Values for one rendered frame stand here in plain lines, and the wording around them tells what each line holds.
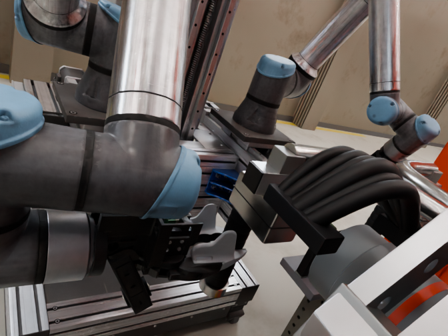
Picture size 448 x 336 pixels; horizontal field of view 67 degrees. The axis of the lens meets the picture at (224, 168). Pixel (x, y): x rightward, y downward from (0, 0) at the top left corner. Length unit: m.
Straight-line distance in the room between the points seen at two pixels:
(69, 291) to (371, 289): 1.06
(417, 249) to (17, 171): 0.30
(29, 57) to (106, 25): 2.59
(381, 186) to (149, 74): 0.23
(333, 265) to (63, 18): 0.67
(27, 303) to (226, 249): 0.81
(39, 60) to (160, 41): 3.08
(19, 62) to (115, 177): 3.14
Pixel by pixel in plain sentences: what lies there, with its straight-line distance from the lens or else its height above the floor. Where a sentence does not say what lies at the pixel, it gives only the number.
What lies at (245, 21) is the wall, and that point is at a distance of 4.29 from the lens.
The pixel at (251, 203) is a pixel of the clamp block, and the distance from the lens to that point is 0.42.
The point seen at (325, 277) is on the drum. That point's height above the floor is 0.84.
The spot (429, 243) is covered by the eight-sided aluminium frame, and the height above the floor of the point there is 1.03.
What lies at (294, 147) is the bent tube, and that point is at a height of 1.01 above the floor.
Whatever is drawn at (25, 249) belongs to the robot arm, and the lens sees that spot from 0.37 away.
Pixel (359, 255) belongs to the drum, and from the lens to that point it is 0.51.
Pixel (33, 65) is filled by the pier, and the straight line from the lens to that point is 3.43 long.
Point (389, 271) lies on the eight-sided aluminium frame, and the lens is 0.27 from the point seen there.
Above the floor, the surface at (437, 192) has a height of 1.01.
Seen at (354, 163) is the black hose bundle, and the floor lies 1.03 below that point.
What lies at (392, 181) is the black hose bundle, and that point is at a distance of 0.34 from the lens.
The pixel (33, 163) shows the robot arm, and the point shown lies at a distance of 0.30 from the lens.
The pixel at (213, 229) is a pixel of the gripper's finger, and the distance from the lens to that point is 0.51.
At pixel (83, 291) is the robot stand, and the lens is 1.24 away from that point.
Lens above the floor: 1.12
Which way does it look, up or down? 23 degrees down
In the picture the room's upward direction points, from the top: 21 degrees clockwise
